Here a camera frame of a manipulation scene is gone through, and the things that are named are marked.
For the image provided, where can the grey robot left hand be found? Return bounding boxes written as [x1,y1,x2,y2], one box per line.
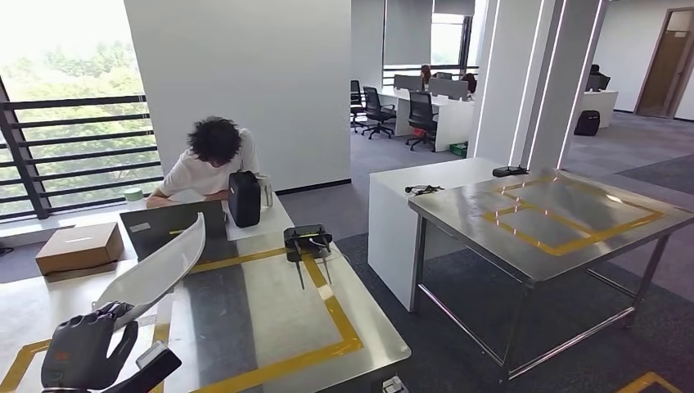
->
[40,301,140,393]

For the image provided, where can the long white curved panel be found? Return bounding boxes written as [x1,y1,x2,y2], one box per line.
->
[92,212,208,332]

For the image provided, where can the stainless steel workbench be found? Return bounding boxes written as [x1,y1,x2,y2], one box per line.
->
[0,192,412,393]

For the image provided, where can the brown cardboard box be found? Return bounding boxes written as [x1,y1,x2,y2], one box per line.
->
[34,222,125,283]

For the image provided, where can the grey laptop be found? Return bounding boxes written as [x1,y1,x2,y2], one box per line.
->
[119,201,228,263]

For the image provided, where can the green lid cup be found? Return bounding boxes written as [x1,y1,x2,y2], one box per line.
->
[123,187,146,211]

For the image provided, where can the black upright case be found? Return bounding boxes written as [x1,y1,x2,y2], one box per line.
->
[228,170,263,229]

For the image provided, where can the black window railing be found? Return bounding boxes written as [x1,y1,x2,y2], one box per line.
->
[0,75,164,224]

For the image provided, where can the black router with antennas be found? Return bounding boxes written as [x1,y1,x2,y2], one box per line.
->
[282,224,334,291]

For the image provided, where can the large yellow tape rectangle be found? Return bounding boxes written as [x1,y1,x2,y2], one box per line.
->
[151,246,365,393]

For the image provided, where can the white cabinet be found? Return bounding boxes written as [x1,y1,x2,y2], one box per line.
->
[367,157,507,314]

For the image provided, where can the black office chair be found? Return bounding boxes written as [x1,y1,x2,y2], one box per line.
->
[360,85,398,141]
[349,79,366,134]
[405,91,439,153]

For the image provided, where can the stainless steel table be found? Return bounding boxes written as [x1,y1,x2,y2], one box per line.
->
[408,169,694,384]

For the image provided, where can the grey desk partition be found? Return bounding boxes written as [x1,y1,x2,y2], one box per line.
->
[393,74,425,93]
[428,78,471,102]

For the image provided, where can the white office desk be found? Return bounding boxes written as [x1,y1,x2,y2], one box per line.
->
[379,85,476,153]
[579,89,620,129]

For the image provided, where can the black remote controller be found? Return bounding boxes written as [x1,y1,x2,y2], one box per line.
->
[491,165,530,179]

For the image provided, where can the black backpack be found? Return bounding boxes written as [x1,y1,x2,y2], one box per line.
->
[573,110,602,138]

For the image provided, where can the brown door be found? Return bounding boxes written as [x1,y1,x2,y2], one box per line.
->
[634,6,694,121]

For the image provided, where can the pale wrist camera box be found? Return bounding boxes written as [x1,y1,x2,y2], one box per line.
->
[102,340,183,393]

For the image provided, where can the black coiled cable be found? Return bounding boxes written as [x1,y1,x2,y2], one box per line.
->
[404,184,446,197]

